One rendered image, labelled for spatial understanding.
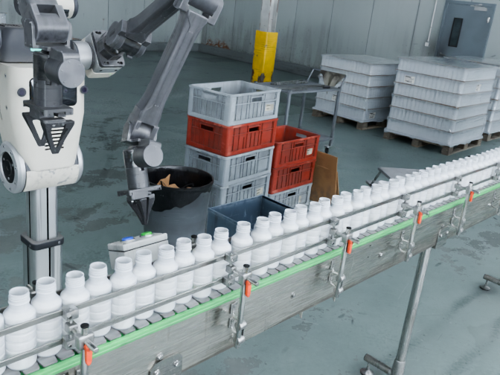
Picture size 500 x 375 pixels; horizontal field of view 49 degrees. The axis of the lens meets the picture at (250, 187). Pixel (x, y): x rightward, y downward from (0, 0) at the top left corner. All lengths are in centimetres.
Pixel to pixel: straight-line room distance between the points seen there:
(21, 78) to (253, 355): 189
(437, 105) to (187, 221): 520
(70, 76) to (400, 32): 1187
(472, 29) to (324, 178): 753
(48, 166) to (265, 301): 76
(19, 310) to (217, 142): 290
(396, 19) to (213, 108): 932
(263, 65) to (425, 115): 454
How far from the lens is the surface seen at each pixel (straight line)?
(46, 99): 121
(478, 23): 1204
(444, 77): 791
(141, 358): 138
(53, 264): 194
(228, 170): 394
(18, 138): 172
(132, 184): 148
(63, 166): 178
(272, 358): 299
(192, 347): 148
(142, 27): 166
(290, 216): 162
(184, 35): 144
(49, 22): 119
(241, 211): 231
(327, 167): 498
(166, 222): 338
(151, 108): 147
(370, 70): 856
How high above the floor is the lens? 175
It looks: 19 degrees down
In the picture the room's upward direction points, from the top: 7 degrees clockwise
